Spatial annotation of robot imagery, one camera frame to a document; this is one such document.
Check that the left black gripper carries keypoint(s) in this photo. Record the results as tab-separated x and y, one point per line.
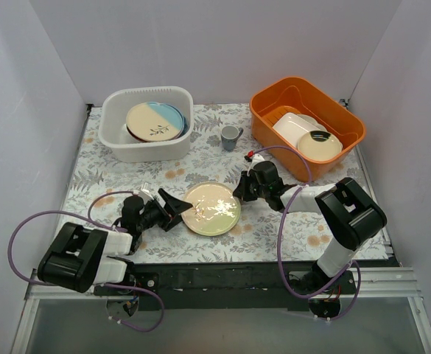
166	212

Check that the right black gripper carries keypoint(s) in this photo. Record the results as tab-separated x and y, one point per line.
248	186

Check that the red-brown plastic plate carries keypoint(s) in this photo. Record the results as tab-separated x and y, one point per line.
135	137

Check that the cream and blue plate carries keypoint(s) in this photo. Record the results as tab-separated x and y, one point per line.
154	121

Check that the light blue bear plate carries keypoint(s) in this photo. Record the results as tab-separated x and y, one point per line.
185	122

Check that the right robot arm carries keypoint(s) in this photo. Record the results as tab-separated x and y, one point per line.
352	216

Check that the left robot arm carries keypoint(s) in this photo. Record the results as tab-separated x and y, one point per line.
79	257

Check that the white round plate in bin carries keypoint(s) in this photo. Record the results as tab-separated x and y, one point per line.
312	121

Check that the white plastic bin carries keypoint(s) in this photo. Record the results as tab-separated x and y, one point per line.
113	133

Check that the grey ceramic mug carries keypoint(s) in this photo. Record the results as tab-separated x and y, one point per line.
229	137

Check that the white rectangular dish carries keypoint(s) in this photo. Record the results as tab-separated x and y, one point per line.
291	128

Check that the cream round plate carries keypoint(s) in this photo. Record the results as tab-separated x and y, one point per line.
319	145

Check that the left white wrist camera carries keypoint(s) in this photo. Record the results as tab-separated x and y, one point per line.
146	193

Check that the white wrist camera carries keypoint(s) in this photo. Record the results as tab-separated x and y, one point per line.
253	158
146	193

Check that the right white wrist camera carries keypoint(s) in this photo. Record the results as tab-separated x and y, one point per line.
253	158

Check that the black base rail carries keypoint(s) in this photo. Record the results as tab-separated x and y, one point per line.
221	285

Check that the aluminium frame profile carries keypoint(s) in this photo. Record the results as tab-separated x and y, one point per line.
380	282

